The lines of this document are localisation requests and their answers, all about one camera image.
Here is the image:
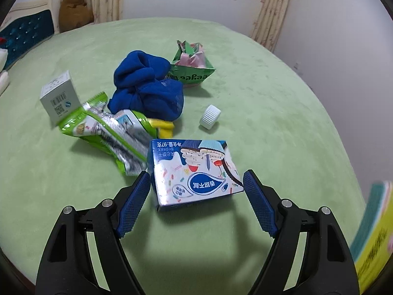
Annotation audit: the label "green silver snack wrapper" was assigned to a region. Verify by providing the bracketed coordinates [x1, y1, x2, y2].
[58, 92, 158, 176]

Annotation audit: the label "blue cloth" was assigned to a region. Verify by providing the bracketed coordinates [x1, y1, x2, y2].
[107, 50, 184, 121]

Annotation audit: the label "white small carton box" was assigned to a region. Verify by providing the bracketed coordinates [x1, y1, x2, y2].
[39, 70, 81, 125]

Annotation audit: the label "white bottle cap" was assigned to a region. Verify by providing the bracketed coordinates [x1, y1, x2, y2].
[199, 104, 221, 130]

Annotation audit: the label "yellow wrapper piece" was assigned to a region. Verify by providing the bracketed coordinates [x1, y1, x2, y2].
[148, 118, 175, 139]

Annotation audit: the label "blue white biscuit box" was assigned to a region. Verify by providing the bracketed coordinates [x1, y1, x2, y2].
[148, 139, 244, 211]

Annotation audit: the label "yellow-green striped snack box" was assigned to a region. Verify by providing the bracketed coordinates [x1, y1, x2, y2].
[350, 181, 392, 294]

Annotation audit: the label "white pillow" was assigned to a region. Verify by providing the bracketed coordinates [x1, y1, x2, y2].
[0, 48, 9, 95]

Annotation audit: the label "brown teddy bear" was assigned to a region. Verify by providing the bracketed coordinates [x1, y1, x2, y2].
[59, 0, 94, 33]

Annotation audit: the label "right floral curtain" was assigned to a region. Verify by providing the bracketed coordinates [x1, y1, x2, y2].
[251, 0, 290, 52]

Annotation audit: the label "blue tufted headboard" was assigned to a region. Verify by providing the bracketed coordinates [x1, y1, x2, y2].
[1, 0, 59, 70]

